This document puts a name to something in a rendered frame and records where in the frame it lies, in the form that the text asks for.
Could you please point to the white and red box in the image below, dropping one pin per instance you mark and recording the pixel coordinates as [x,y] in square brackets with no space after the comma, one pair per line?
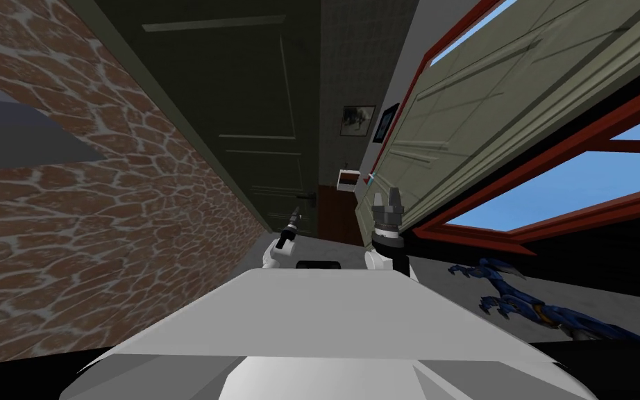
[348,180]

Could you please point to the grey framed picture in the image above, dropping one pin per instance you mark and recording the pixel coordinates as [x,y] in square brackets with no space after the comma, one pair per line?
[357,120]

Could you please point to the dark brown cabinet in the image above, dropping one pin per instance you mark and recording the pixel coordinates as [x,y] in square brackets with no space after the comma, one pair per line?
[339,216]

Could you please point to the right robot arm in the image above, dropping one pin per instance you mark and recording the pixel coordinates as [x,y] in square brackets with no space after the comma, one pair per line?
[386,253]

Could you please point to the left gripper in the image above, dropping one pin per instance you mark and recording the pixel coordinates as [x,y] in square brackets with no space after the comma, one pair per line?
[292,224]

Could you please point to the black framed blue picture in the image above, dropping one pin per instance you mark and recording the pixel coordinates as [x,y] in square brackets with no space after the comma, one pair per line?
[386,122]

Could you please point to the pale green door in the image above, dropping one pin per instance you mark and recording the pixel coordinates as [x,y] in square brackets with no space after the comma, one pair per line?
[497,111]

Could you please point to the blue dragon toy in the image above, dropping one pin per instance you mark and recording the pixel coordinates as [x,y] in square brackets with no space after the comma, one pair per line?
[525,303]

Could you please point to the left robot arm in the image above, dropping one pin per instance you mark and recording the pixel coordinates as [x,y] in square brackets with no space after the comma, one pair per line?
[276,254]

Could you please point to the dark green door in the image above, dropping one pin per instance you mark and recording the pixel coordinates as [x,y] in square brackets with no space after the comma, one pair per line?
[231,100]

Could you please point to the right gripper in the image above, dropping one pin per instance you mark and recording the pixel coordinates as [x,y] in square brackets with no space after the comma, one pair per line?
[388,220]

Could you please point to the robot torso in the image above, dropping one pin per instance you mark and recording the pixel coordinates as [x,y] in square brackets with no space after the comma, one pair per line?
[320,328]

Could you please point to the red framed window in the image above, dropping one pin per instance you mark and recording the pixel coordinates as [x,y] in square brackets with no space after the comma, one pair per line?
[570,189]

